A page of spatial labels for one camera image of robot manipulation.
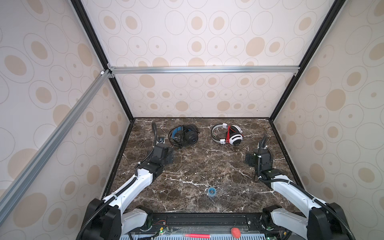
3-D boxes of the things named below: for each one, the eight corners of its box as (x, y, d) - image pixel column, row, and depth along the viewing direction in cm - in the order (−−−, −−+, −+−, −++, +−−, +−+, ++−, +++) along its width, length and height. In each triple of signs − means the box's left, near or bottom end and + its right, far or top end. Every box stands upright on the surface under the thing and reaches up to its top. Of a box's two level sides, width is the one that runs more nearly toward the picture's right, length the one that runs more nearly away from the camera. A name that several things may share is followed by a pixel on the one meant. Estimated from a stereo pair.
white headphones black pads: (208, 139, 109) (209, 132, 102) (214, 126, 117) (215, 118, 110) (238, 149, 104) (241, 142, 97) (242, 135, 112) (245, 127, 105)
